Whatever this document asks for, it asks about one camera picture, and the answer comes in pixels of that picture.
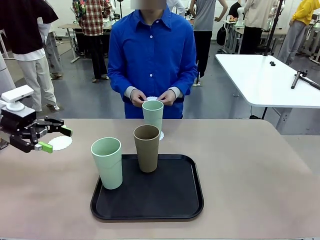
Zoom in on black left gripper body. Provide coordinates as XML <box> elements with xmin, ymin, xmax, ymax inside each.
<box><xmin>0</xmin><ymin>108</ymin><xmax>38</xmax><ymax>138</ymax></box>

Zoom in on light green tall cup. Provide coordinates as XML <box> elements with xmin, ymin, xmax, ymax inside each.
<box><xmin>141</xmin><ymin>100</ymin><xmax>165</xmax><ymax>141</ymax></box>
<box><xmin>90</xmin><ymin>137</ymin><xmax>124</xmax><ymax>190</ymax></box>

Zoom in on brown tall cup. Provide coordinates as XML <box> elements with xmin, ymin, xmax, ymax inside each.
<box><xmin>133</xmin><ymin>124</ymin><xmax>161</xmax><ymax>174</ymax></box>

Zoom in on person's left forearm blue sleeve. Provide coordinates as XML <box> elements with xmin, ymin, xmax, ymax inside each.
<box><xmin>168</xmin><ymin>72</ymin><xmax>198</xmax><ymax>100</ymax></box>

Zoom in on person's right forearm blue sleeve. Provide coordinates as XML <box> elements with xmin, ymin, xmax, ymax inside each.
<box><xmin>107</xmin><ymin>72</ymin><xmax>137</xmax><ymax>102</ymax></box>

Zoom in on person's right hand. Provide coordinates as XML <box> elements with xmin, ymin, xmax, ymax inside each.
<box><xmin>130</xmin><ymin>89</ymin><xmax>148</xmax><ymax>108</ymax></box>

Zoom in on person's left hand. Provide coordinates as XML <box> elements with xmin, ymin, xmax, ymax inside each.
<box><xmin>159</xmin><ymin>89</ymin><xmax>177</xmax><ymax>107</ymax></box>

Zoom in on bystander in grey trousers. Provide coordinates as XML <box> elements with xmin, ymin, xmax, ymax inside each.
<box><xmin>44</xmin><ymin>23</ymin><xmax>63</xmax><ymax>80</ymax></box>

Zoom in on bystander in black shirt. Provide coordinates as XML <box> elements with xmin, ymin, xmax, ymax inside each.
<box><xmin>0</xmin><ymin>0</ymin><xmax>61</xmax><ymax>113</ymax></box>

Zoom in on wooden desk white legs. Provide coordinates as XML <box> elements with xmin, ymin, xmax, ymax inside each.
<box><xmin>57</xmin><ymin>22</ymin><xmax>118</xmax><ymax>64</ymax></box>

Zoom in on bystander in plaid shirt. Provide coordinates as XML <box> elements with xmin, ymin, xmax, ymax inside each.
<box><xmin>72</xmin><ymin>0</ymin><xmax>113</xmax><ymax>83</ymax></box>

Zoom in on person in blue shirt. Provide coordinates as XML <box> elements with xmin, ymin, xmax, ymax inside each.
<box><xmin>107</xmin><ymin>7</ymin><xmax>198</xmax><ymax>120</ymax></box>

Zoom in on black plastic tray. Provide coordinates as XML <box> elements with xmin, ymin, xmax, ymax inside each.
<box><xmin>90</xmin><ymin>153</ymin><xmax>205</xmax><ymax>223</ymax></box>

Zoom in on bystander in grey shirt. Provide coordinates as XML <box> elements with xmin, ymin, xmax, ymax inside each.
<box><xmin>189</xmin><ymin>0</ymin><xmax>229</xmax><ymax>86</ymax></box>

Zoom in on black hanging bag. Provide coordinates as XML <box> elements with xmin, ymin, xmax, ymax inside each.
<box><xmin>216</xmin><ymin>23</ymin><xmax>227</xmax><ymax>47</ymax></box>

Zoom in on white side table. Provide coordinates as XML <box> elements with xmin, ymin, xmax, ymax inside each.
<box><xmin>214</xmin><ymin>53</ymin><xmax>320</xmax><ymax>109</ymax></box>

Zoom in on seated bystander in black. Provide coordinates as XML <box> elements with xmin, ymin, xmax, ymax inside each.
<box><xmin>228</xmin><ymin>0</ymin><xmax>243</xmax><ymax>18</ymax></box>

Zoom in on small white background robot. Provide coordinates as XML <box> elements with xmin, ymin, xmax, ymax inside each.
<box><xmin>236</xmin><ymin>6</ymin><xmax>246</xmax><ymax>26</ymax></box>

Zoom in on bystander in beige shirt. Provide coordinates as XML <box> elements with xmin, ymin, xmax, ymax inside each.
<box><xmin>239</xmin><ymin>0</ymin><xmax>280</xmax><ymax>55</ymax></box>

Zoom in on black tripod pole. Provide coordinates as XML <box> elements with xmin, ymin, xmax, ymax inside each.
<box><xmin>262</xmin><ymin>0</ymin><xmax>286</xmax><ymax>57</ymax></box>

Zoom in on black metal rod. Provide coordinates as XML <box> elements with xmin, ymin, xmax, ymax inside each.
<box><xmin>290</xmin><ymin>69</ymin><xmax>320</xmax><ymax>91</ymax></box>

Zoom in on bystander in yellow hoodie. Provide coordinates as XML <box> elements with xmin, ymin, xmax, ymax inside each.
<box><xmin>277</xmin><ymin>0</ymin><xmax>320</xmax><ymax>66</ymax></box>

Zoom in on white cylindrical pedestal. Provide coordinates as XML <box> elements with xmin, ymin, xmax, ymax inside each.
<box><xmin>0</xmin><ymin>53</ymin><xmax>16</xmax><ymax>95</ymax></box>

